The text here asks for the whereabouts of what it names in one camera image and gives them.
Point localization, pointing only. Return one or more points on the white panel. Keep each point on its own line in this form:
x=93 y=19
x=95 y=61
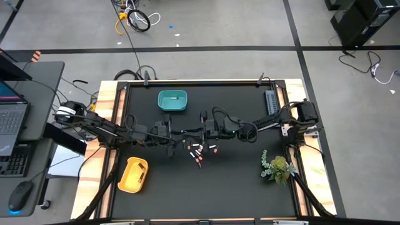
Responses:
x=65 y=162

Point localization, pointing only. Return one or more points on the silver mounting plate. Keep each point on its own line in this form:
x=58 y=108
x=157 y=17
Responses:
x=284 y=131

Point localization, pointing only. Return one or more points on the dark grey desk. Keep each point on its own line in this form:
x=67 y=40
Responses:
x=43 y=93
x=37 y=162

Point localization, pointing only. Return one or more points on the black computer monitor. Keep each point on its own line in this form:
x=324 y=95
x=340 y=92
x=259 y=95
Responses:
x=9 y=70

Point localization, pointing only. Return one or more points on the black diagonal frame strut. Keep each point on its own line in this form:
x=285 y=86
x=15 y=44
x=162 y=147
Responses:
x=100 y=192
x=310 y=197

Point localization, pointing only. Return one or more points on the teal plastic bin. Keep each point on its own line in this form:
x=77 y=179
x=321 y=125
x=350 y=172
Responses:
x=172 y=104

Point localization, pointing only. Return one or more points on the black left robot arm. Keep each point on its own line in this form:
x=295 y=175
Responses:
x=100 y=128

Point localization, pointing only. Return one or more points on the black keyboard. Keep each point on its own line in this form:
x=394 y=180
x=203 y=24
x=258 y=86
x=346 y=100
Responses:
x=14 y=164

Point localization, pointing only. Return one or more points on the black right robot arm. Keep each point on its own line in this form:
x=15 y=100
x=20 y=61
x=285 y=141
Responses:
x=272 y=120

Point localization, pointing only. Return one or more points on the black computer tower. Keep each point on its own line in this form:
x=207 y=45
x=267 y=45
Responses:
x=359 y=22

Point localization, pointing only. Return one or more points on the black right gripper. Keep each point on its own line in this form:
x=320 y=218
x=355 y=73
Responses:
x=212 y=129

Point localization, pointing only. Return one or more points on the black laptop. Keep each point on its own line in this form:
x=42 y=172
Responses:
x=12 y=122

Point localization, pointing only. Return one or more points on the black computer mouse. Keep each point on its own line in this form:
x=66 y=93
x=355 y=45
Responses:
x=20 y=195

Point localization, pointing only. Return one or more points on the clear and red lip gloss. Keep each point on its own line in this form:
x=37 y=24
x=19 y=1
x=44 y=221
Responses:
x=198 y=153

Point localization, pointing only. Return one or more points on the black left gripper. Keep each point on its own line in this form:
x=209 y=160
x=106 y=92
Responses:
x=161 y=131

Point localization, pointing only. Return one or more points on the artificial succulent plant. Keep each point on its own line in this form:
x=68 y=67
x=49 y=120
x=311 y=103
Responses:
x=278 y=168

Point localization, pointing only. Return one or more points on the orange black striped marker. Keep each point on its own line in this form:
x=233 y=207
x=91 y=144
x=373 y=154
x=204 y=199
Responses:
x=36 y=56

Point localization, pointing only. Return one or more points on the black caster wheel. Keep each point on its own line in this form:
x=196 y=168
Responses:
x=46 y=204

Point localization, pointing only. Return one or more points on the yellow plastic bin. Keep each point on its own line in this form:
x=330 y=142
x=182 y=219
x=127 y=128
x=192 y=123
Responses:
x=131 y=179

